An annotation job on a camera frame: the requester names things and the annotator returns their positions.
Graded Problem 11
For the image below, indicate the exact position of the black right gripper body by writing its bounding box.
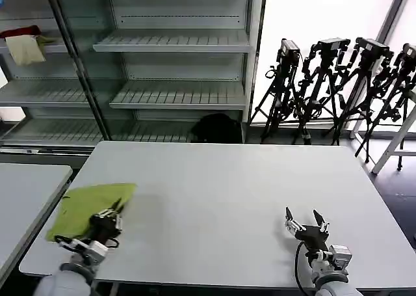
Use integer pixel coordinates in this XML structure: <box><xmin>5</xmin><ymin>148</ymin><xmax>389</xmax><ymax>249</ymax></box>
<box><xmin>294</xmin><ymin>223</ymin><xmax>330</xmax><ymax>250</ymax></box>

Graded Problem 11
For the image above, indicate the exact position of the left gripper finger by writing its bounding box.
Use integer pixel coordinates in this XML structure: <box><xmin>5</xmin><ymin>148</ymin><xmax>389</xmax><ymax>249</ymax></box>
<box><xmin>114</xmin><ymin>204</ymin><xmax>126</xmax><ymax>234</ymax></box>
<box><xmin>96</xmin><ymin>198</ymin><xmax>122</xmax><ymax>219</ymax></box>

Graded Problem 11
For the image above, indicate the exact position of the green t-shirt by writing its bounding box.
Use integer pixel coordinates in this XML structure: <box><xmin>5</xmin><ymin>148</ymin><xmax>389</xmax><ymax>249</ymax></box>
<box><xmin>46</xmin><ymin>183</ymin><xmax>138</xmax><ymax>243</ymax></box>

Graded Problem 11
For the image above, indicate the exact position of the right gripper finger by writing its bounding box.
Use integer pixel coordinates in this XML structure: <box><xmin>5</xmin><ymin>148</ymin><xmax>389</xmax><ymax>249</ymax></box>
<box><xmin>284</xmin><ymin>206</ymin><xmax>306</xmax><ymax>235</ymax></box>
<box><xmin>313</xmin><ymin>208</ymin><xmax>330</xmax><ymax>235</ymax></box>

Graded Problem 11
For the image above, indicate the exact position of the black tripod with camera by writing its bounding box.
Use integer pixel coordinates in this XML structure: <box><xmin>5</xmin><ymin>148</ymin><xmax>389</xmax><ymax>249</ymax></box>
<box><xmin>259</xmin><ymin>38</ymin><xmax>313</xmax><ymax>146</ymax></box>
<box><xmin>292</xmin><ymin>38</ymin><xmax>352</xmax><ymax>146</ymax></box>
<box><xmin>353</xmin><ymin>43</ymin><xmax>416</xmax><ymax>172</ymax></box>
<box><xmin>320</xmin><ymin>37</ymin><xmax>395</xmax><ymax>164</ymax></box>

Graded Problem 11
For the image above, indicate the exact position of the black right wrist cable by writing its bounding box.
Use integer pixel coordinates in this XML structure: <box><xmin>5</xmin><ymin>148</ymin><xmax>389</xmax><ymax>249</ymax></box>
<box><xmin>294</xmin><ymin>241</ymin><xmax>315</xmax><ymax>296</ymax></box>

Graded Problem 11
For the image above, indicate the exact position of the white table frame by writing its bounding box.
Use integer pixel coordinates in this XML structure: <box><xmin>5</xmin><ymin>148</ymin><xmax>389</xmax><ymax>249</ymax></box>
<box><xmin>349</xmin><ymin>89</ymin><xmax>416</xmax><ymax>175</ymax></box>

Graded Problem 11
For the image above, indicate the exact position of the grey shelf unit with cloths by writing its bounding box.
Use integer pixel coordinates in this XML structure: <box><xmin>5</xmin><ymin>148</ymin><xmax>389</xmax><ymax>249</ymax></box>
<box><xmin>0</xmin><ymin>0</ymin><xmax>110</xmax><ymax>154</ymax></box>

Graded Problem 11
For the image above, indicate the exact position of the empty grey metal shelf unit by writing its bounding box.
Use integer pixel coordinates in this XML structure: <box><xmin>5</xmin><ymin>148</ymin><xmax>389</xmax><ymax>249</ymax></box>
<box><xmin>53</xmin><ymin>0</ymin><xmax>268</xmax><ymax>144</ymax></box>

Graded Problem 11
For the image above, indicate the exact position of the grey side table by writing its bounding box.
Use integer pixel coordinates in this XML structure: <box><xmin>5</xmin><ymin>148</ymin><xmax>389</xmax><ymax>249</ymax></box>
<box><xmin>0</xmin><ymin>162</ymin><xmax>73</xmax><ymax>279</ymax></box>

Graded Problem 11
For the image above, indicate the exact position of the black bag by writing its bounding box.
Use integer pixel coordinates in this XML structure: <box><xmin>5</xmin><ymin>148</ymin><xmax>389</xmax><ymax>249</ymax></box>
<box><xmin>190</xmin><ymin>113</ymin><xmax>243</xmax><ymax>144</ymax></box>

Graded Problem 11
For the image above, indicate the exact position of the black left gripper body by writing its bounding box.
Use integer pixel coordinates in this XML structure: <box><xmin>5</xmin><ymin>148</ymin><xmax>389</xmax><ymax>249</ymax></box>
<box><xmin>86</xmin><ymin>213</ymin><xmax>124</xmax><ymax>244</ymax></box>

